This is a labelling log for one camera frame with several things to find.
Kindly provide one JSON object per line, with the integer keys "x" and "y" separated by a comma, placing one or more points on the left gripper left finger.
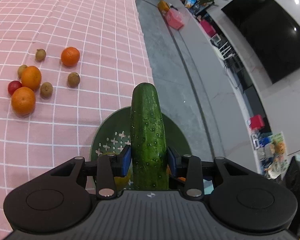
{"x": 104, "y": 171}

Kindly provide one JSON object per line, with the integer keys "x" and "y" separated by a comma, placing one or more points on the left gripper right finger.
{"x": 188, "y": 173}

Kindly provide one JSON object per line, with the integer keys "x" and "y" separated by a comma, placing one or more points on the green cucumber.
{"x": 148, "y": 140}

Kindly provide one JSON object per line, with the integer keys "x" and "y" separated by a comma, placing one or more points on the orange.
{"x": 31, "y": 77}
{"x": 23, "y": 101}

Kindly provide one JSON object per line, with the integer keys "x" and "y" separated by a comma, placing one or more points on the lone orange tangerine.
{"x": 70, "y": 56}

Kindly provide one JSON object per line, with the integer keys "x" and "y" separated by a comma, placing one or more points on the red cherry tomato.
{"x": 13, "y": 86}

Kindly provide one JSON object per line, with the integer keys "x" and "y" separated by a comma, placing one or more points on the colourful cartoon package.
{"x": 273, "y": 156}

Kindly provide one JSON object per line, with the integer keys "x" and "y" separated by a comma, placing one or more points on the green perforated plate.
{"x": 114, "y": 134}

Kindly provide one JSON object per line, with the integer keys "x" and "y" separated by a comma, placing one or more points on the white marble tv bench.
{"x": 227, "y": 107}

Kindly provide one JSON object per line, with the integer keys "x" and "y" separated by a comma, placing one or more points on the red box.
{"x": 256, "y": 122}

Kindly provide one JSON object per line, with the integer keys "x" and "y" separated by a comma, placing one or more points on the brown longan near pear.
{"x": 73, "y": 80}

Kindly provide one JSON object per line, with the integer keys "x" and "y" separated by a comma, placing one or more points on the brown longan beside orange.
{"x": 46, "y": 90}

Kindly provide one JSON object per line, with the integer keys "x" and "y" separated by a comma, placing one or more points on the pink checkered tablecloth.
{"x": 65, "y": 66}

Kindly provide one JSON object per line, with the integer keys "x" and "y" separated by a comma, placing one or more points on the brown longan behind orange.
{"x": 20, "y": 70}

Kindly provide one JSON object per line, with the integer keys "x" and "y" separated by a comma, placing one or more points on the far brown longan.
{"x": 40, "y": 55}

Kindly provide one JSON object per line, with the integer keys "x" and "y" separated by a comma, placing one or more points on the black television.
{"x": 271, "y": 32}

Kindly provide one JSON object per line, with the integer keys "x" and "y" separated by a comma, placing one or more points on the magenta box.
{"x": 208, "y": 28}

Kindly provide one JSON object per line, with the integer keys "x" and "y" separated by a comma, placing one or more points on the pink box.
{"x": 174, "y": 19}

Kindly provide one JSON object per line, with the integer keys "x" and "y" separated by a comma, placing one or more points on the orange box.
{"x": 163, "y": 7}

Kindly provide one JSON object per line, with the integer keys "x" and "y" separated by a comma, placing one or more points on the blue snack bag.
{"x": 189, "y": 3}

